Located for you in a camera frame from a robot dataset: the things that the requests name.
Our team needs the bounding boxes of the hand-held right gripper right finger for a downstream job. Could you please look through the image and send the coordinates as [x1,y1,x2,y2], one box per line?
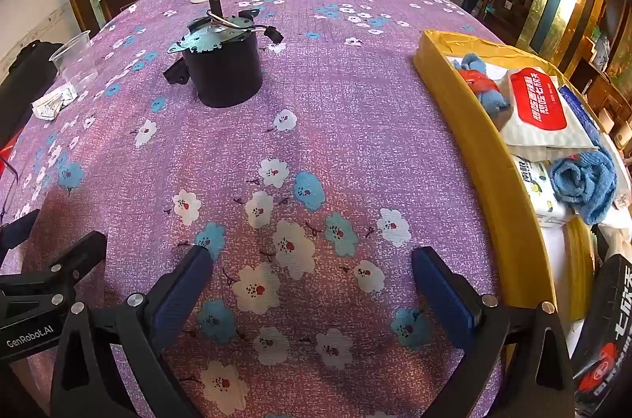
[411,246,577,418]

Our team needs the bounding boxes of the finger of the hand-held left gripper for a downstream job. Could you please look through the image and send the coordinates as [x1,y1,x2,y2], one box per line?
[0,230,108,307]
[0,209,41,254]

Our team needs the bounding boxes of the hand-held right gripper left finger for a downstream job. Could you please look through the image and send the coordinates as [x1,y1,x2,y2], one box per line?
[49,244,215,418]

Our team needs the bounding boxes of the black packet with red print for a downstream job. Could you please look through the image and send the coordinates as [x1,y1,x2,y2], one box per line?
[570,254,632,409]

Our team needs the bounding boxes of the yellow taped cardboard box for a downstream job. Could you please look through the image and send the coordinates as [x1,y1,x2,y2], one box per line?
[413,29,632,325]

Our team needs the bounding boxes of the large blue towel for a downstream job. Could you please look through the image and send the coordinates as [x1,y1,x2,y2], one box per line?
[549,149,618,226]

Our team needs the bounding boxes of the small blue towel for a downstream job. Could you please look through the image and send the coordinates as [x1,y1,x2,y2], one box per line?
[451,53,513,119]

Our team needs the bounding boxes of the red label wet wipes packet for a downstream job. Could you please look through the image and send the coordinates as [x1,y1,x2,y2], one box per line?
[496,67,600,149]

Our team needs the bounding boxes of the red plastic bag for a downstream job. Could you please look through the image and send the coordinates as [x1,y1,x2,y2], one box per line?
[457,69,502,95]

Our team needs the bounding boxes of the eyeglasses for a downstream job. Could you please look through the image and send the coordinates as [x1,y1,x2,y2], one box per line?
[0,155,21,221]

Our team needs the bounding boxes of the white sachet packet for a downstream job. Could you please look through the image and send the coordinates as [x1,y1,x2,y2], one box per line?
[49,85,77,105]
[31,97,62,122]

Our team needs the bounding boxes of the black bag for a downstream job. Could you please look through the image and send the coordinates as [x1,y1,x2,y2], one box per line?
[0,40,65,142]

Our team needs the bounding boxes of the clear plastic cup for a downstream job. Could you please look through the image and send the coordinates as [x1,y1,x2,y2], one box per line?
[48,30,100,98]

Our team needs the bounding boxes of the black electric motor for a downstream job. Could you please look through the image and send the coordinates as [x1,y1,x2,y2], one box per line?
[163,0,284,109]

